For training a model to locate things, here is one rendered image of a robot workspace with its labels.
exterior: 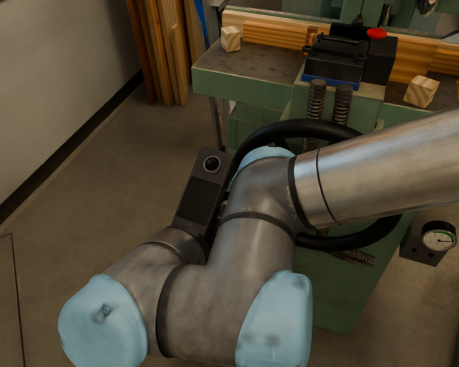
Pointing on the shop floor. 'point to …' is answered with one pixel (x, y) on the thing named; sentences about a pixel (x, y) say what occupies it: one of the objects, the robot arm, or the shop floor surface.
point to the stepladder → (207, 19)
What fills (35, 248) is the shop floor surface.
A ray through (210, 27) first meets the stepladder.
